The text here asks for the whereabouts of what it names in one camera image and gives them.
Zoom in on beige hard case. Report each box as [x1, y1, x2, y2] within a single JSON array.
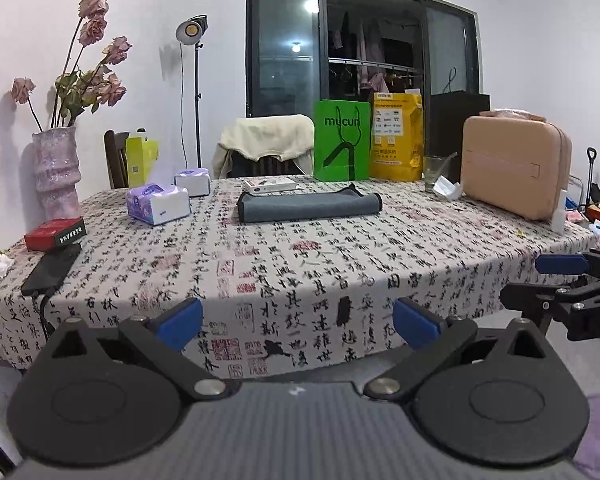
[[460, 115, 572, 221]]

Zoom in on black charging cable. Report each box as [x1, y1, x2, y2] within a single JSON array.
[[37, 289, 56, 340]]

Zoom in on yellow paper bag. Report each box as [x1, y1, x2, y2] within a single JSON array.
[[370, 93, 424, 182]]

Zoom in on chair with cream garment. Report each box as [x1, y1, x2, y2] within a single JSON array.
[[219, 151, 313, 178]]

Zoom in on studio lamp on stand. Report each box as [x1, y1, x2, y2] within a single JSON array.
[[175, 14, 209, 167]]

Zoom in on green mucun paper bag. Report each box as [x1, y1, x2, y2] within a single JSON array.
[[313, 100, 370, 182]]

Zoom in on yellow-green open carton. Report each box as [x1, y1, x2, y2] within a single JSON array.
[[125, 128, 159, 188]]

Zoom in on crumpled white paper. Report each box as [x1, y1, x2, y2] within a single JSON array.
[[432, 176, 463, 202]]

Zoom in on black smartphone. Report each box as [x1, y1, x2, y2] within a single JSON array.
[[20, 244, 82, 297]]

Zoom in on clear drinking glass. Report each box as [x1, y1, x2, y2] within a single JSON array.
[[422, 152, 457, 192]]

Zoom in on dried pink roses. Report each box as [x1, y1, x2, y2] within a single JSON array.
[[10, 0, 133, 134]]

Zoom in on red and green box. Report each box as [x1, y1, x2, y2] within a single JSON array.
[[23, 218, 86, 252]]

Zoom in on black paper bag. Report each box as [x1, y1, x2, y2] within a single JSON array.
[[425, 66, 491, 182]]

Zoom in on cream garment on chair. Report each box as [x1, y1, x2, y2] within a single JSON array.
[[211, 114, 315, 179]]

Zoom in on purple tissue pack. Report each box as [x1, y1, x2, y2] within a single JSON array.
[[125, 183, 190, 226], [174, 168, 211, 197]]

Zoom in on far purple tissue pack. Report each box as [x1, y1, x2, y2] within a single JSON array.
[[174, 168, 211, 197]]

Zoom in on pink glitter vase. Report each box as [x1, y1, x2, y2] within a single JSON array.
[[32, 126, 82, 220]]

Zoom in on grey folded towel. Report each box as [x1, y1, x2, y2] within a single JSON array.
[[237, 184, 382, 224]]

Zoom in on white flat box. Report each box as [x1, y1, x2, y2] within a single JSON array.
[[242, 176, 297, 195]]

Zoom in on small white bottle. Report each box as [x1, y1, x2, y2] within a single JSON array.
[[550, 190, 568, 234]]

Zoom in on dark wooden chair left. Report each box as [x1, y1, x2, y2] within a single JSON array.
[[104, 130, 130, 188]]

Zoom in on calligraphy print tablecloth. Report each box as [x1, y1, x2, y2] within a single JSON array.
[[0, 180, 595, 378]]

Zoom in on near purple tissue pack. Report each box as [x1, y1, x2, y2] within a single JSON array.
[[125, 183, 190, 226]]

